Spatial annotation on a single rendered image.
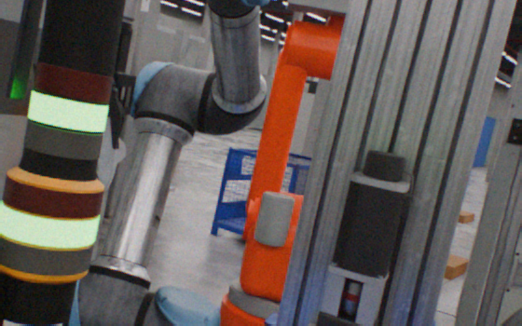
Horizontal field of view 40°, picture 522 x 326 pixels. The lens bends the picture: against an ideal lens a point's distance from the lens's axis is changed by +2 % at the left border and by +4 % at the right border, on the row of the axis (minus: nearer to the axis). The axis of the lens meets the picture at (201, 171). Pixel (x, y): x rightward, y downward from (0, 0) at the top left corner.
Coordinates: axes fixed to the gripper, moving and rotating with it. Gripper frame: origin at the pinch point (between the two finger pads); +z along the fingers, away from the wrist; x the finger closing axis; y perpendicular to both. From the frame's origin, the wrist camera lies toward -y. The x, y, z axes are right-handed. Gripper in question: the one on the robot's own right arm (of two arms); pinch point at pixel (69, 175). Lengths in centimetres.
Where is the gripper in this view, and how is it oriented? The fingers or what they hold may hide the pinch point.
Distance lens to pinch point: 89.7
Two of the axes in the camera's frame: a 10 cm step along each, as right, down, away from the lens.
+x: -9.3, -2.3, 2.8
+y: 3.0, -0.7, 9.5
